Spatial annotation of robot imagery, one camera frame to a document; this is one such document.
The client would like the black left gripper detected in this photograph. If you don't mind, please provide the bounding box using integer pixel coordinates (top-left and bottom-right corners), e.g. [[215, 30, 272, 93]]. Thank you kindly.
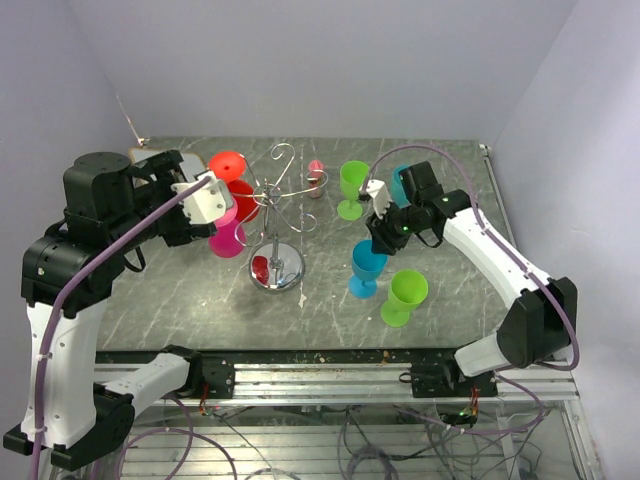
[[108, 146, 218, 253]]

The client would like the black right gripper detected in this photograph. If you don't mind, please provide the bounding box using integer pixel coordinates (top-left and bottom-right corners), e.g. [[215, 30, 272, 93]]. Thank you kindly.
[[365, 199, 422, 255]]

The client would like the blue wine glass front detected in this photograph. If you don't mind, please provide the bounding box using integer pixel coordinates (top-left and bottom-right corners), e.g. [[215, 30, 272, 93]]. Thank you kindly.
[[348, 239, 388, 299]]

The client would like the blue wine glass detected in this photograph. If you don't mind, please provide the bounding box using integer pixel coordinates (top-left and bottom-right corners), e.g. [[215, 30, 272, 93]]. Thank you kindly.
[[348, 239, 388, 299], [390, 165, 410, 208]]

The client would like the red wine glass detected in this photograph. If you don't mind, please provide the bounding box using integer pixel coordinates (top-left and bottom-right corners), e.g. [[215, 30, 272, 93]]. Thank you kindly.
[[208, 151, 258, 222]]

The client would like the magenta wine glass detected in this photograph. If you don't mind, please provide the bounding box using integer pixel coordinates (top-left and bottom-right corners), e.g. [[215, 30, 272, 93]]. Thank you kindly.
[[209, 205, 246, 258]]

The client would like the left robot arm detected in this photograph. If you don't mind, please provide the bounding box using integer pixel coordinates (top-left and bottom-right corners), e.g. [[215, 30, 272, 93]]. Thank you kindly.
[[3, 150, 234, 472]]

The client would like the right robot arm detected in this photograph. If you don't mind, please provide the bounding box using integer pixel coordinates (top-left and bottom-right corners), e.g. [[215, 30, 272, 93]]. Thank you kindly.
[[360, 162, 578, 396]]

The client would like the blue wine glass back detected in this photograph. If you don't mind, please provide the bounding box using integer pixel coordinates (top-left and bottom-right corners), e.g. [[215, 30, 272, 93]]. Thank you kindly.
[[390, 165, 410, 208]]

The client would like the green wine glass front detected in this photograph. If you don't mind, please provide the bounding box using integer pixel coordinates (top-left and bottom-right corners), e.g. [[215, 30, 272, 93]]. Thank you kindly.
[[380, 269, 429, 328]]

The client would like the green wine glass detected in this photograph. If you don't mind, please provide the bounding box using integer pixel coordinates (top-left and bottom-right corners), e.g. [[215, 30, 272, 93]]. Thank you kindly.
[[380, 269, 429, 328], [337, 160, 369, 221]]

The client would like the green wine glass back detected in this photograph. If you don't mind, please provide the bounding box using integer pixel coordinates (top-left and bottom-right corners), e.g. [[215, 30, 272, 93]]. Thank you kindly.
[[337, 160, 369, 221]]

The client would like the chrome wine glass rack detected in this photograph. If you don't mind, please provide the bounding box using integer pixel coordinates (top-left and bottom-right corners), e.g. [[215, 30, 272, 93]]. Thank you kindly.
[[244, 142, 329, 294]]

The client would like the yellow-framed whiteboard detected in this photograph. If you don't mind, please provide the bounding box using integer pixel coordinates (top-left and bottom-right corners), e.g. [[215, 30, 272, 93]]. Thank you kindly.
[[128, 147, 207, 181]]

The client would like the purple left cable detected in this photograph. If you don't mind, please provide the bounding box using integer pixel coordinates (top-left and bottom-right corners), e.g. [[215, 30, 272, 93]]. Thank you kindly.
[[27, 177, 239, 480]]

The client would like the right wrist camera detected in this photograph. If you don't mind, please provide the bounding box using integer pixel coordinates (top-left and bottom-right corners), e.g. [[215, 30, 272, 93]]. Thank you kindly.
[[359, 179, 392, 219]]

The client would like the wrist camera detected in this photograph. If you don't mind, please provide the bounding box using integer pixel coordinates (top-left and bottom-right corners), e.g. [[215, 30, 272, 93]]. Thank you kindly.
[[180, 172, 237, 227], [359, 179, 392, 219]]

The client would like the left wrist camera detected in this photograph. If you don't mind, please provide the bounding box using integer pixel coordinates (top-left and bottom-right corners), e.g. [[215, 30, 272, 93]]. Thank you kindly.
[[180, 172, 237, 227]]

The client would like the aluminium mounting rail frame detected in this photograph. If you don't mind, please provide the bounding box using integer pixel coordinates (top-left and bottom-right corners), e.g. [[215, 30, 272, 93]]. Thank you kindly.
[[29, 344, 601, 480]]

